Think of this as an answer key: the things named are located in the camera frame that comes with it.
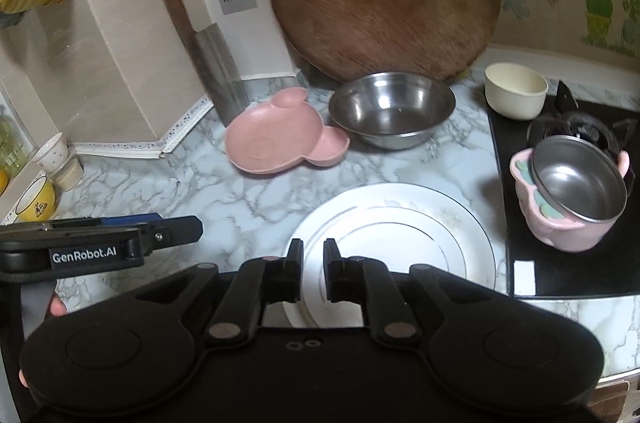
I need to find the pink eared bowl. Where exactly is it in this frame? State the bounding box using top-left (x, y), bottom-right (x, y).
top-left (509, 147), bottom-right (630, 253)

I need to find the yellow patterned bowl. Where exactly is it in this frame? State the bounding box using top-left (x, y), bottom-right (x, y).
top-left (14, 176), bottom-right (57, 223)

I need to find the black gas stove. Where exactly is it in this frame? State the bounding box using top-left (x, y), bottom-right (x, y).
top-left (487, 90), bottom-right (640, 299)

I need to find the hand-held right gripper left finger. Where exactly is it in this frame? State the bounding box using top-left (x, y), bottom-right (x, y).
top-left (134, 238), bottom-right (305, 347)

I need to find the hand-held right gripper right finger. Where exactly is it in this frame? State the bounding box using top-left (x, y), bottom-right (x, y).
top-left (322, 238), bottom-right (494, 347)

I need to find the white patterned teacup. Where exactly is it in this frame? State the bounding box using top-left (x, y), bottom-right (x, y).
top-left (32, 132), bottom-right (71, 176)

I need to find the black stove burner grate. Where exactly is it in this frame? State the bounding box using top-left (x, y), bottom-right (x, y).
top-left (527, 80), bottom-right (633, 154)

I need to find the glass bottle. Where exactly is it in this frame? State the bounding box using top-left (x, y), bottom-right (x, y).
top-left (0, 103), bottom-right (26, 179)

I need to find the small stainless steel bowl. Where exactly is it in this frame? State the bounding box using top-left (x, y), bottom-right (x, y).
top-left (530, 134), bottom-right (628, 224)

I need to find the person's left hand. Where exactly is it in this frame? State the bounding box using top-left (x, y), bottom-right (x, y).
top-left (46, 292), bottom-right (69, 320)

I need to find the cleaver with wooden handle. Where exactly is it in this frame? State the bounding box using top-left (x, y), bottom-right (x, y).
top-left (161, 0), bottom-right (251, 126)

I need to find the large stainless steel bowl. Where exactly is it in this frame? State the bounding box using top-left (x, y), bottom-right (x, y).
top-left (328, 72), bottom-right (457, 151)

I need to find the cream bowl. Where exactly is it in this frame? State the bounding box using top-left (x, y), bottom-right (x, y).
top-left (484, 62), bottom-right (550, 121)

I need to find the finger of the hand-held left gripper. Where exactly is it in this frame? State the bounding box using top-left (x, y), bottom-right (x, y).
top-left (95, 212), bottom-right (164, 227)
top-left (141, 215), bottom-right (204, 255)

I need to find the pink mouse-shaped plate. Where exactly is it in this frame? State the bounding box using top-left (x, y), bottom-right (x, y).
top-left (224, 86), bottom-right (351, 175)

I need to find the plain white cup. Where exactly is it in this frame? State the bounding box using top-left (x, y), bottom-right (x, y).
top-left (52, 156), bottom-right (85, 193)

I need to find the white round plate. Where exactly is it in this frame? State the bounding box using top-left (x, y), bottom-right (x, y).
top-left (282, 183), bottom-right (497, 329)

